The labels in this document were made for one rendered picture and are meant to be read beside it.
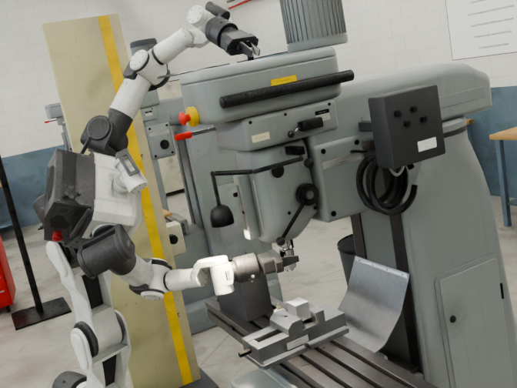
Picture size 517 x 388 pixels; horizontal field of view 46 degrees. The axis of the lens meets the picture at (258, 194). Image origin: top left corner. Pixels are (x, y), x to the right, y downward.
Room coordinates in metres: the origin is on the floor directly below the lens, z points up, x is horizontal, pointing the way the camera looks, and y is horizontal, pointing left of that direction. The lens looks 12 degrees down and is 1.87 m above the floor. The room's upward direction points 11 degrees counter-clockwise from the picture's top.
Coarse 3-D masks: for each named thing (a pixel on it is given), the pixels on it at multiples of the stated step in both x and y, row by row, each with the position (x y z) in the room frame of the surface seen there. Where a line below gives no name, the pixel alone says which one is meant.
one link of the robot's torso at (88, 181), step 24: (48, 168) 1.94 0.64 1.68; (72, 168) 1.89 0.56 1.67; (96, 168) 1.93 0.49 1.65; (48, 192) 1.86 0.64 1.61; (72, 192) 1.83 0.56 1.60; (96, 192) 1.87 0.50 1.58; (120, 192) 1.91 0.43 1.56; (48, 216) 1.83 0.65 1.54; (72, 216) 1.85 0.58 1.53; (96, 216) 1.82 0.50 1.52; (120, 216) 1.86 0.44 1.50; (48, 240) 1.96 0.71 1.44; (72, 240) 1.92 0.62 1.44
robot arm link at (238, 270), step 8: (240, 256) 1.91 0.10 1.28; (224, 264) 1.87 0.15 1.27; (232, 264) 1.89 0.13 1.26; (240, 264) 1.87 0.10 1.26; (216, 272) 1.87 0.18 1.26; (224, 272) 1.87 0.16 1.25; (232, 272) 1.87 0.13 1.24; (240, 272) 1.86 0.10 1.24; (216, 280) 1.86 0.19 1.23; (224, 280) 1.86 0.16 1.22; (232, 280) 1.86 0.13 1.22; (240, 280) 1.87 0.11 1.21; (216, 288) 1.86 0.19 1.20; (224, 288) 1.86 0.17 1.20; (232, 288) 1.87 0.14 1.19
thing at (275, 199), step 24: (288, 144) 1.87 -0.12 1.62; (240, 168) 1.93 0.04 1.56; (288, 168) 1.85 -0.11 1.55; (264, 192) 1.83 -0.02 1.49; (288, 192) 1.85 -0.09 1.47; (264, 216) 1.84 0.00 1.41; (288, 216) 1.84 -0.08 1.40; (312, 216) 1.90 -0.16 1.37; (264, 240) 1.88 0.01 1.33; (288, 240) 1.88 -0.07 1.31
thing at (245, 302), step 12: (264, 276) 2.23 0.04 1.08; (240, 288) 2.17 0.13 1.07; (252, 288) 2.20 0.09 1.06; (264, 288) 2.22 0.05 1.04; (228, 300) 2.28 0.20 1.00; (240, 300) 2.19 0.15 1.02; (252, 300) 2.19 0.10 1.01; (264, 300) 2.22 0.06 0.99; (228, 312) 2.29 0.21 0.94; (240, 312) 2.21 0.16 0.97; (252, 312) 2.18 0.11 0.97; (264, 312) 2.21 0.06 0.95
